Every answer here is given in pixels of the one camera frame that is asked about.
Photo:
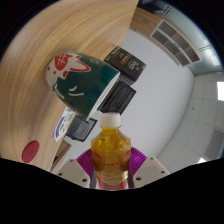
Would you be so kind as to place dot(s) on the wooden side desk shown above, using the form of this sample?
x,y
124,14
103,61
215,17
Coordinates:
x,y
61,153

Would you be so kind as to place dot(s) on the large square ceiling light panel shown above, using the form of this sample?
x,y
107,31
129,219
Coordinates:
x,y
220,90

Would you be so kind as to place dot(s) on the ceiling air vent grille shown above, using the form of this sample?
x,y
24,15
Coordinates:
x,y
215,145

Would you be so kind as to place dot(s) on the green and purple printed leaflet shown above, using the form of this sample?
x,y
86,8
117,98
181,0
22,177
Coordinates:
x,y
63,125

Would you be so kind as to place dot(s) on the flat round red coaster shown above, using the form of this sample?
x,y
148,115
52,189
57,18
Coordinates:
x,y
30,151

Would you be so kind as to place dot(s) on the green and white mug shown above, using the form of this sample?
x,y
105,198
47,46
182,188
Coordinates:
x,y
86,83

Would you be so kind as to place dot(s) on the black ribbed box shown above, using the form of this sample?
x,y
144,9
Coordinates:
x,y
118,98

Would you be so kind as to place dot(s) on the wooden glass-door shelf cabinet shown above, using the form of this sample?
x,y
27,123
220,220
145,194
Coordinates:
x,y
173,43

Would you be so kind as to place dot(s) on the amber drink bottle white cap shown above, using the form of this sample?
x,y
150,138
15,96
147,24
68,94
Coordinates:
x,y
111,153

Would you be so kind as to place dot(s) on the dark leather sofa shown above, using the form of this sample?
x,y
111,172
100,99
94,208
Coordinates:
x,y
153,6

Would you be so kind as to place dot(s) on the small ceiling light panel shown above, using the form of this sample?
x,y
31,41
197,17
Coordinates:
x,y
202,160

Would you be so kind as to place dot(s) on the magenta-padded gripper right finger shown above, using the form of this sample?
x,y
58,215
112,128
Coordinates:
x,y
148,171

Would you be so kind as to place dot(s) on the dark brown printed box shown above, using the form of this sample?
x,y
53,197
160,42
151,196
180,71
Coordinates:
x,y
125,61

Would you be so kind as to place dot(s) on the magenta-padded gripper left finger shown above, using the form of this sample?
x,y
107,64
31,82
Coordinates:
x,y
73,173

